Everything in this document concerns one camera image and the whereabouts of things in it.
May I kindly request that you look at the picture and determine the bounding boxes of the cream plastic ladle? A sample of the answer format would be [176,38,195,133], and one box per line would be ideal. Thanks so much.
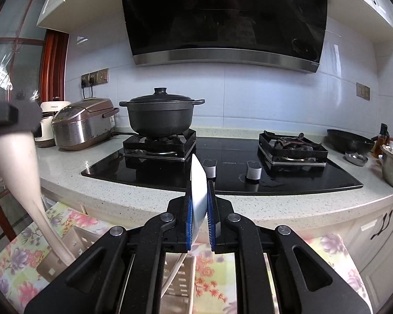
[0,131,76,265]

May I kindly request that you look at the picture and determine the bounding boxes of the silver rice cooker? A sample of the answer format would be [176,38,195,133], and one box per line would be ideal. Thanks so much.
[51,97,120,152]

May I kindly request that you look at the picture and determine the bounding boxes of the beige perforated utensil basket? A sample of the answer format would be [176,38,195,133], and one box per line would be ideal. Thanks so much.
[36,227,197,314]

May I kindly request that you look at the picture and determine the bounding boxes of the gas stove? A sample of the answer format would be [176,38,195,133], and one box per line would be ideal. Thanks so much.
[123,128,197,161]

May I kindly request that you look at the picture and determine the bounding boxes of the black power cable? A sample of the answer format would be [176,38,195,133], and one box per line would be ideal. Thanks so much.
[82,78,95,99]

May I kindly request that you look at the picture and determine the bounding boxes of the wall outlet panel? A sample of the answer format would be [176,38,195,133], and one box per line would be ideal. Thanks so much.
[81,68,109,89]

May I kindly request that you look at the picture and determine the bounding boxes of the black wok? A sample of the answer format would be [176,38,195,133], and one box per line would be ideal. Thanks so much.
[326,129,375,154]

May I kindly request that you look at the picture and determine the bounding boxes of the black range hood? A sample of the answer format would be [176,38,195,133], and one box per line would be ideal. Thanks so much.
[119,0,329,74]

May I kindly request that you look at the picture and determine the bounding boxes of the black cooking pot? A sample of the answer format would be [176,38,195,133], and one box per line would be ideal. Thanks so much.
[119,99,205,137]

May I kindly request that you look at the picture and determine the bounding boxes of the oil bottle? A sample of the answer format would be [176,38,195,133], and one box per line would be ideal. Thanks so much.
[371,124,390,158]

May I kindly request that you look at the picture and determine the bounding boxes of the floral tablecloth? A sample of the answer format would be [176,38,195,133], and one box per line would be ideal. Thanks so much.
[0,201,374,314]

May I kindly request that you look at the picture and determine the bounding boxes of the small steel dish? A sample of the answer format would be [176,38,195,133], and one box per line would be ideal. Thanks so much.
[345,151,369,166]

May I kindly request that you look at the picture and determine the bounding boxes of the white ceramic spoon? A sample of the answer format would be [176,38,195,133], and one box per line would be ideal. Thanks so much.
[161,154,208,298]

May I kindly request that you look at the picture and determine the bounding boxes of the black burner grate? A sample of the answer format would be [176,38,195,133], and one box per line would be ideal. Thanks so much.
[257,130,329,166]

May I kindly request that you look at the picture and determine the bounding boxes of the red wooden door frame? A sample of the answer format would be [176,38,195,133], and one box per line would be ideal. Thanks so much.
[0,0,69,246]

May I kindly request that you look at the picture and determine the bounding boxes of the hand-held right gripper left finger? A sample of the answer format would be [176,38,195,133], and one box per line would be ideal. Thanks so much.
[24,180,197,314]

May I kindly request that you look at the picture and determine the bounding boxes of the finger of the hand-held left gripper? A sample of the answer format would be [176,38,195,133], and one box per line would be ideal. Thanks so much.
[0,101,42,134]

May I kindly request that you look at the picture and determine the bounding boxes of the black pot lid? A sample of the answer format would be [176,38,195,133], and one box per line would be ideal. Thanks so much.
[127,87,197,104]

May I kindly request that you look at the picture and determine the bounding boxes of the wall switch panel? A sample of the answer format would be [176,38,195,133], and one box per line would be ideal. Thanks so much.
[356,82,370,101]

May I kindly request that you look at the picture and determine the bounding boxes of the black glass gas cooktop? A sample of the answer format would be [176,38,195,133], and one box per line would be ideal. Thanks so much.
[81,136,364,197]

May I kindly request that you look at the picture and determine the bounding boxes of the white upper cabinet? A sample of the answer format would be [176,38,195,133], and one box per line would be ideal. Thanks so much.
[326,0,393,43]
[37,0,120,34]

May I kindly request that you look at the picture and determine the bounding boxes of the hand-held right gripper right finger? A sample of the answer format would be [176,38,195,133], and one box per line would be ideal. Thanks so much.
[206,180,374,314]

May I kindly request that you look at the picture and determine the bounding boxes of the white lower cabinets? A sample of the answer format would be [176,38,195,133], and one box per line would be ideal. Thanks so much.
[252,199,393,311]

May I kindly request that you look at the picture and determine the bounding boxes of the white kitchen appliance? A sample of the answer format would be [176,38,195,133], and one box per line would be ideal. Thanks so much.
[33,101,72,148]

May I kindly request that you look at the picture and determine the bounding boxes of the silver stove knob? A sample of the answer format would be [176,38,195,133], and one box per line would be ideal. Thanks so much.
[202,159,217,179]
[245,161,262,183]

